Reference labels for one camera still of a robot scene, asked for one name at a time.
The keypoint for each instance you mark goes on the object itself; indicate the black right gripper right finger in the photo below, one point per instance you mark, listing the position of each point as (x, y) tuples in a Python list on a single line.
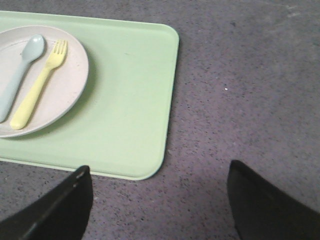
[(261, 211)]

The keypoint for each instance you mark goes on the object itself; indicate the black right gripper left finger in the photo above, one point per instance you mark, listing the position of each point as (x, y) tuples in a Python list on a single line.
[(62, 214)]

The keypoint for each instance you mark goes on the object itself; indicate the beige round plastic plate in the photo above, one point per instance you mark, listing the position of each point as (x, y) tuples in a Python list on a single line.
[(64, 86)]

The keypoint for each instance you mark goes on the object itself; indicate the yellow plastic fork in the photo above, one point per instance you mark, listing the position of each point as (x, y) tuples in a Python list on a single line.
[(28, 104)]

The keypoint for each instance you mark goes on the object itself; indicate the light blue plastic spoon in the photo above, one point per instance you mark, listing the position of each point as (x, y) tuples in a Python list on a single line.
[(31, 52)]

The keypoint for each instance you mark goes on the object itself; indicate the light green plastic tray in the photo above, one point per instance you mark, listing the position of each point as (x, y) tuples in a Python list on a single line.
[(118, 126)]

